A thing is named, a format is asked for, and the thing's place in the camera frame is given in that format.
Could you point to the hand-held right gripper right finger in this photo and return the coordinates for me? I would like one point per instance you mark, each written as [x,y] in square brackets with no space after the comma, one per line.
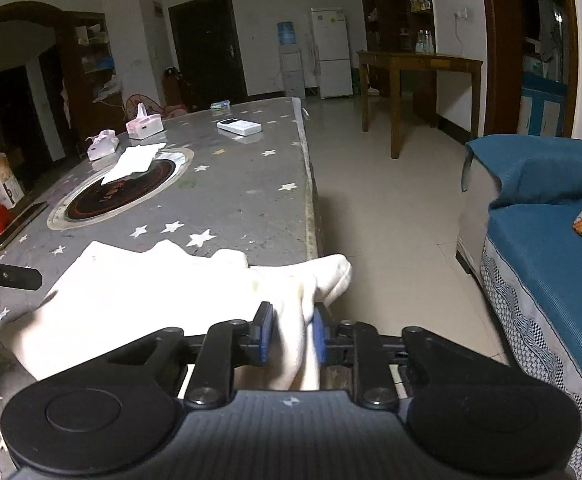
[319,340]

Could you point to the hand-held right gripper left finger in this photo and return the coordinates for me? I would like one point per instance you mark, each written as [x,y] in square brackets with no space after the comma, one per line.
[266,332]

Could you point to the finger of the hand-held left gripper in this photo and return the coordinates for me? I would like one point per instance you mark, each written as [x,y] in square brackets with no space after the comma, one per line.
[6,273]

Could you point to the cream sweatshirt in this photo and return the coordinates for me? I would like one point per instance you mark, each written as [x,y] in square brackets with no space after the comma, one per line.
[146,295]

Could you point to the dark smartphone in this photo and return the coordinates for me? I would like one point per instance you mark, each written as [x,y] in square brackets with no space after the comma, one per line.
[21,225]

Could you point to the white printed paper bag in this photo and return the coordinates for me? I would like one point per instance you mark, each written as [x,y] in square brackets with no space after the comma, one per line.
[3,180]

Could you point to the round built-in hotplate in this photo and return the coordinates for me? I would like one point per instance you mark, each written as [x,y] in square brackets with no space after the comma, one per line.
[116,200]

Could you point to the grey star-print tablecloth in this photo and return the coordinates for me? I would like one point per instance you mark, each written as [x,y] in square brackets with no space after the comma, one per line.
[231,195]

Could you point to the small white tissue pack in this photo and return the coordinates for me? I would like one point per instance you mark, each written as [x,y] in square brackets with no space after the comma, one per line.
[103,147]

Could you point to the white paper tissue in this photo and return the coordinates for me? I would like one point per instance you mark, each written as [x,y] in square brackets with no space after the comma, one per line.
[131,160]

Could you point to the hanging pink cloth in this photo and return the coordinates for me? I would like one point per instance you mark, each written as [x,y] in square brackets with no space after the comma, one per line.
[67,105]

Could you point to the white pink tissue box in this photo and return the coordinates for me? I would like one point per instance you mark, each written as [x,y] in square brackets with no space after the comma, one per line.
[146,127]

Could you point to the white flat remote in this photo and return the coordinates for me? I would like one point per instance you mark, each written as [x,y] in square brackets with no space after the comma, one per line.
[238,127]

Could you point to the dark wooden shelf cabinet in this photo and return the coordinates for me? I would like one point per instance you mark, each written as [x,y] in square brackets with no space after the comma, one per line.
[386,10]
[91,75]

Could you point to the blue chair cushion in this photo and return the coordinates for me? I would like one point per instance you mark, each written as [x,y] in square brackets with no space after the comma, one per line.
[536,240]

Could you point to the white water dispenser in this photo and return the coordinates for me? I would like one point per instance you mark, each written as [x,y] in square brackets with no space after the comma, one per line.
[291,72]

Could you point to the white refrigerator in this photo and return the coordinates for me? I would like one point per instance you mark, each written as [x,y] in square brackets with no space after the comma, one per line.
[331,55]

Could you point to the dark wooden door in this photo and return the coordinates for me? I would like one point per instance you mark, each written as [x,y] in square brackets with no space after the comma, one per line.
[206,45]

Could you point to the wooden side table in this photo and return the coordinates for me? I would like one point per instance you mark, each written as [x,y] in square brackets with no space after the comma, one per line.
[421,62]

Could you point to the glass kettle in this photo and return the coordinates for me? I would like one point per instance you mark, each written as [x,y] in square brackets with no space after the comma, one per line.
[425,42]

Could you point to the blue cabinet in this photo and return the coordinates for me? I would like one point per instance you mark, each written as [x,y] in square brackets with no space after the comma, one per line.
[541,110]

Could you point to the dark wooden door frame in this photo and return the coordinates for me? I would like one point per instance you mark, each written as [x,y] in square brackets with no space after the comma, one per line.
[491,60]

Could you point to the white wall socket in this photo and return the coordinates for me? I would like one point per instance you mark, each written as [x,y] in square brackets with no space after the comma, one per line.
[461,13]

